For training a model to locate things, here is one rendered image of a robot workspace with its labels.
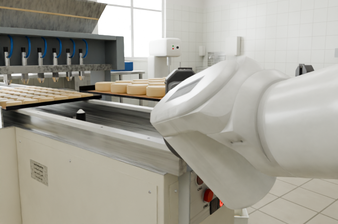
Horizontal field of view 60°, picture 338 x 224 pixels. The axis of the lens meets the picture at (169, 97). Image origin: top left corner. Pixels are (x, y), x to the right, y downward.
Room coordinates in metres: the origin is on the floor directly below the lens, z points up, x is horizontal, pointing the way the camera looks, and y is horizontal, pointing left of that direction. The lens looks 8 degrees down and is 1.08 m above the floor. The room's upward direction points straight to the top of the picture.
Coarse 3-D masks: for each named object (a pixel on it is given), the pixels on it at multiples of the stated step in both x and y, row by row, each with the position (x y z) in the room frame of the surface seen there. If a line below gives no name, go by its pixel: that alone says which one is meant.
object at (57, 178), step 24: (96, 120) 1.10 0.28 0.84; (120, 120) 1.10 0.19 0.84; (24, 144) 0.97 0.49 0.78; (48, 144) 0.87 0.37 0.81; (72, 144) 0.78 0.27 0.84; (24, 168) 0.97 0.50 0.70; (48, 168) 0.87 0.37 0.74; (72, 168) 0.78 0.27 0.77; (96, 168) 0.72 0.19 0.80; (120, 168) 0.66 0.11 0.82; (144, 168) 0.61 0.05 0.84; (24, 192) 0.98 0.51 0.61; (48, 192) 0.87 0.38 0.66; (72, 192) 0.79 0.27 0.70; (96, 192) 0.72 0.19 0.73; (120, 192) 0.66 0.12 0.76; (144, 192) 0.61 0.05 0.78; (168, 192) 0.59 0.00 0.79; (24, 216) 0.99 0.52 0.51; (48, 216) 0.88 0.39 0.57; (72, 216) 0.79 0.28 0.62; (96, 216) 0.72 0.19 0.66; (120, 216) 0.66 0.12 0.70; (144, 216) 0.61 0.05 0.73; (168, 216) 0.59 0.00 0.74; (216, 216) 0.75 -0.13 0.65
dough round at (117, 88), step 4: (112, 84) 0.66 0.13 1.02; (116, 84) 0.66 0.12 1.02; (120, 84) 0.66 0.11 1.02; (124, 84) 0.66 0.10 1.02; (128, 84) 0.66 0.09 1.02; (112, 88) 0.66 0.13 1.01; (116, 88) 0.65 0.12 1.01; (120, 88) 0.65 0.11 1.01; (124, 88) 0.65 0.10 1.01; (112, 92) 0.66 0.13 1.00; (116, 92) 0.65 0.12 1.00; (120, 92) 0.65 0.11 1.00; (124, 92) 0.65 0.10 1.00
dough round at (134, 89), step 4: (132, 84) 0.66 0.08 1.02; (136, 84) 0.66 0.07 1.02; (140, 84) 0.66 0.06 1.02; (144, 84) 0.66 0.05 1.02; (128, 88) 0.63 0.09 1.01; (132, 88) 0.62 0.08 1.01; (136, 88) 0.62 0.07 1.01; (140, 88) 0.62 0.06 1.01; (144, 88) 0.62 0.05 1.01; (128, 92) 0.63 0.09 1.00; (132, 92) 0.62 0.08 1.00; (136, 92) 0.62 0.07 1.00; (140, 92) 0.62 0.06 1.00; (144, 92) 0.62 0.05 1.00
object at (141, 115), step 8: (0, 88) 1.80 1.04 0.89; (56, 104) 1.39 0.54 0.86; (64, 104) 1.35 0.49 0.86; (72, 104) 1.31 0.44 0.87; (80, 104) 1.27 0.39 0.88; (88, 104) 1.23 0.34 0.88; (96, 104) 1.20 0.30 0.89; (104, 104) 1.16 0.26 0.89; (112, 104) 1.13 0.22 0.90; (120, 104) 1.11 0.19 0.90; (128, 104) 1.11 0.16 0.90; (88, 112) 1.23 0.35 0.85; (96, 112) 1.20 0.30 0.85; (104, 112) 1.17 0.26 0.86; (112, 112) 1.13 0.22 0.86; (120, 112) 1.10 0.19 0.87; (128, 112) 1.08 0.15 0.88; (136, 112) 1.05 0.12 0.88; (144, 112) 1.02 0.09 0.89; (128, 120) 1.08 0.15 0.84; (136, 120) 1.05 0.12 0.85; (144, 120) 1.02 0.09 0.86
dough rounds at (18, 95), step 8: (8, 88) 1.50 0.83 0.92; (16, 88) 1.53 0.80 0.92; (24, 88) 1.50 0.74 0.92; (32, 88) 1.50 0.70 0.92; (40, 88) 1.51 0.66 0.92; (48, 88) 1.50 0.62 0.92; (0, 96) 1.20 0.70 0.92; (8, 96) 1.18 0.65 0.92; (16, 96) 1.19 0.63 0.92; (24, 96) 1.22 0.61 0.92; (32, 96) 1.18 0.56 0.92; (40, 96) 1.18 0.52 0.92; (48, 96) 1.20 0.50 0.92; (56, 96) 1.18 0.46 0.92; (64, 96) 1.18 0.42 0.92; (72, 96) 1.20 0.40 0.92; (80, 96) 1.23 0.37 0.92; (88, 96) 1.25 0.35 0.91; (0, 104) 1.05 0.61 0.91; (8, 104) 1.01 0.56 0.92; (16, 104) 1.02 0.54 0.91
